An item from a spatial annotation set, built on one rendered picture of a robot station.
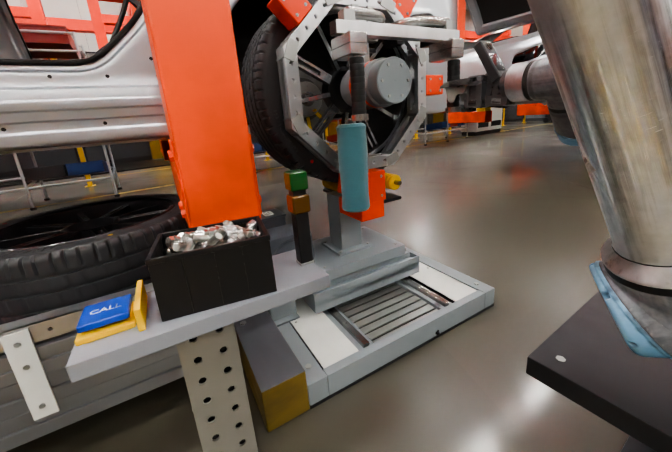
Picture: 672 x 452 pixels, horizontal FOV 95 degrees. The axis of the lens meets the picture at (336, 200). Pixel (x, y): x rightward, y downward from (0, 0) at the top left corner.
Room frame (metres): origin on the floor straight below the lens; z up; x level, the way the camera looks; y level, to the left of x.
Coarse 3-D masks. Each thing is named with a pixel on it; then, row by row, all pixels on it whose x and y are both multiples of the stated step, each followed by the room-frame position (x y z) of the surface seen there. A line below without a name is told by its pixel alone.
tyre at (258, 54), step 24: (312, 0) 1.07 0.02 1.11; (264, 24) 1.10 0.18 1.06; (264, 48) 0.99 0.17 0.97; (264, 72) 0.98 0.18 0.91; (264, 96) 0.98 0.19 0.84; (264, 120) 0.99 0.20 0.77; (264, 144) 1.13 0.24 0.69; (288, 144) 1.01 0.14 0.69; (288, 168) 1.21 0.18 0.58; (312, 168) 1.04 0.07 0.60
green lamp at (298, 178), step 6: (288, 174) 0.62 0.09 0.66; (294, 174) 0.62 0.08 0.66; (300, 174) 0.63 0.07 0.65; (306, 174) 0.63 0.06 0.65; (288, 180) 0.62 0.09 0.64; (294, 180) 0.62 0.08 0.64; (300, 180) 0.62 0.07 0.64; (306, 180) 0.63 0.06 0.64; (288, 186) 0.63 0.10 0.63; (294, 186) 0.62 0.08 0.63; (300, 186) 0.62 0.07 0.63; (306, 186) 0.63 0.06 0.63
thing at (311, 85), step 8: (304, 80) 1.50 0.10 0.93; (312, 80) 1.52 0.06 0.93; (304, 88) 1.45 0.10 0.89; (312, 88) 1.47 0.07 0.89; (320, 88) 1.54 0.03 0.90; (320, 104) 1.48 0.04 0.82; (304, 112) 1.44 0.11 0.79; (312, 112) 1.46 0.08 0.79; (320, 112) 1.53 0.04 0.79; (304, 120) 1.49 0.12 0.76; (312, 120) 1.51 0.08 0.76; (312, 128) 1.51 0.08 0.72
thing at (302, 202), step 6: (288, 198) 0.63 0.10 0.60; (294, 198) 0.62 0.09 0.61; (300, 198) 0.62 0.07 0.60; (306, 198) 0.63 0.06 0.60; (288, 204) 0.64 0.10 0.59; (294, 204) 0.62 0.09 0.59; (300, 204) 0.62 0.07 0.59; (306, 204) 0.63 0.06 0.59; (288, 210) 0.64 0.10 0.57; (294, 210) 0.62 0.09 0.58; (300, 210) 0.62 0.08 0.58; (306, 210) 0.63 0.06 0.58
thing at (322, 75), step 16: (336, 16) 1.15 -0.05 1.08; (320, 32) 1.10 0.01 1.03; (384, 48) 1.26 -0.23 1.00; (304, 64) 1.08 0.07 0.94; (336, 64) 1.13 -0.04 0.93; (320, 80) 1.10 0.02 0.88; (336, 80) 1.17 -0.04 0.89; (320, 96) 1.09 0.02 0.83; (336, 112) 1.12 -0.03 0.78; (368, 112) 1.43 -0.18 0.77; (384, 112) 1.22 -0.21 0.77; (400, 112) 1.24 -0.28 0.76; (320, 128) 1.11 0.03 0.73; (368, 128) 1.19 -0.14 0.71; (384, 128) 1.27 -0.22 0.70; (368, 144) 1.20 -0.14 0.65; (384, 144) 1.20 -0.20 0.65
